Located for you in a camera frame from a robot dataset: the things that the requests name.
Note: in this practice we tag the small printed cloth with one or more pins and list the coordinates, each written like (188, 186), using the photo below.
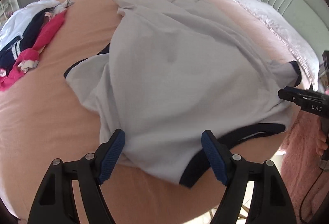
(63, 5)

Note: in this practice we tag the navy striped garment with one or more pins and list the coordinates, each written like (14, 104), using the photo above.
(28, 31)

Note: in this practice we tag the pile of mixed clothes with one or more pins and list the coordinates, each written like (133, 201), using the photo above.
(15, 21)

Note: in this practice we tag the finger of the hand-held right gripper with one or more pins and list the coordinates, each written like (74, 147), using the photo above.
(291, 95)

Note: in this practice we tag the pink bed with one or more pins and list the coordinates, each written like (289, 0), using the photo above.
(64, 136)

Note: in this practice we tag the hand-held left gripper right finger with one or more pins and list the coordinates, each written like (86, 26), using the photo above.
(213, 157)

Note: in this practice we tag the person's pink fleece clothing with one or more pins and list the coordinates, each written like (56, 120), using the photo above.
(300, 162)

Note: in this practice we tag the pile of clothes pink navy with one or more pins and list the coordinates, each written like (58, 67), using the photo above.
(46, 36)

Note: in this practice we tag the person's right hand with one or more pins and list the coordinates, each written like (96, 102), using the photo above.
(322, 144)

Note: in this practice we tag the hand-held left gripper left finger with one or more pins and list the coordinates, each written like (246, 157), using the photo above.
(111, 157)

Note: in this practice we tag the light blue navy-trimmed shirt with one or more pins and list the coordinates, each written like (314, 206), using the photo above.
(180, 72)

